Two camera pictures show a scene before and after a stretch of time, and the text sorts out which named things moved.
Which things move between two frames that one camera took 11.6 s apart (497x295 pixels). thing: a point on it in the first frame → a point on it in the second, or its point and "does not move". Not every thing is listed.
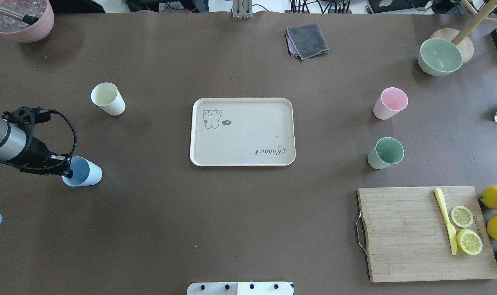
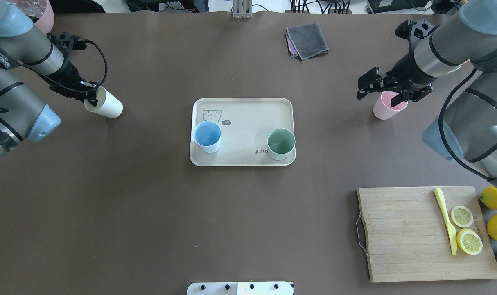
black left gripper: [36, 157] → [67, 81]
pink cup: [392, 100] does not move
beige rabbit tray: [242, 132] does not move
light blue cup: [85, 172] → [207, 135]
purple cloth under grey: [292, 47] does not move
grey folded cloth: [308, 39] does not move
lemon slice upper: [461, 216] does not move
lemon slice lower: [469, 241] does not move
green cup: [388, 150] → [281, 142]
